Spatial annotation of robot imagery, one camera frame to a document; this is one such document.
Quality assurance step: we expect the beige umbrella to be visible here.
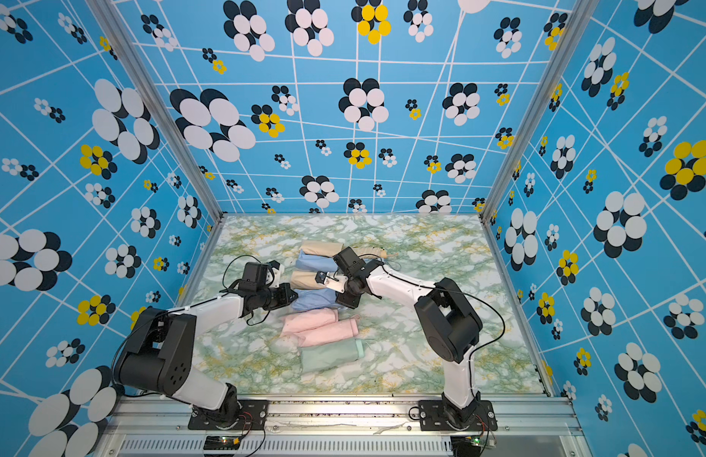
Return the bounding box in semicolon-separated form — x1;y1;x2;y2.
353;247;388;259

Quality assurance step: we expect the beige umbrella sleeve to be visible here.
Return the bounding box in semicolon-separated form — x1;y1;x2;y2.
289;270;326;291
301;240;344;257

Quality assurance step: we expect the blue umbrella sleeve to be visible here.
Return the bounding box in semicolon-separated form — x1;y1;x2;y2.
296;251;338;272
291;289;343;312

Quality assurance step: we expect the pink umbrella sleeve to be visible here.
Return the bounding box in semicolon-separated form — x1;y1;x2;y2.
296;319;360;348
280;308;339;336

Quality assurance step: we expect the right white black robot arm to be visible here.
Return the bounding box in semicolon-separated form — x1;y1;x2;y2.
315;248;483;430

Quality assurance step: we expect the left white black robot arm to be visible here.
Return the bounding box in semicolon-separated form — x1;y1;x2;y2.
112;283;299;428

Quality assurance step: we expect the green umbrella sleeve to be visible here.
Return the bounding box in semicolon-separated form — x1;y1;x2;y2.
301;338;364;374

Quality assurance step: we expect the left circuit board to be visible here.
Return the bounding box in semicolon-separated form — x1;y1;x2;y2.
202;435;242;455

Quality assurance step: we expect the circuit board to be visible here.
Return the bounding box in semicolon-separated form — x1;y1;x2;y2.
202;435;242;455
451;436;488;457

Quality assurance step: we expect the right circuit board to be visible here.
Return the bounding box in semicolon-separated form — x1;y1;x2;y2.
451;436;488;457

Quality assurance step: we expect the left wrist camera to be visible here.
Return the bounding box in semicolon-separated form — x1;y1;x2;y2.
239;261;283;292

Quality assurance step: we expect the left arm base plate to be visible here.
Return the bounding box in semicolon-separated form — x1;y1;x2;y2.
187;399;270;431

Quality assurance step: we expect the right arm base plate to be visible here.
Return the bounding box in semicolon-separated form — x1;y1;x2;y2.
417;398;499;433

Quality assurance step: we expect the aluminium front rail frame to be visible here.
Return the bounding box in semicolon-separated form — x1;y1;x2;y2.
96;394;592;456

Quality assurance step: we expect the left aluminium corner post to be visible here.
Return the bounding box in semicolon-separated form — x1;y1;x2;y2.
87;1;223;224

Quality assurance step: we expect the aluminium corner post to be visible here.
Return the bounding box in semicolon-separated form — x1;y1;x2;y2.
87;1;223;224
482;0;600;223

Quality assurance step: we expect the right aluminium corner post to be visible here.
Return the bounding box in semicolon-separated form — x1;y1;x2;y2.
482;0;600;223

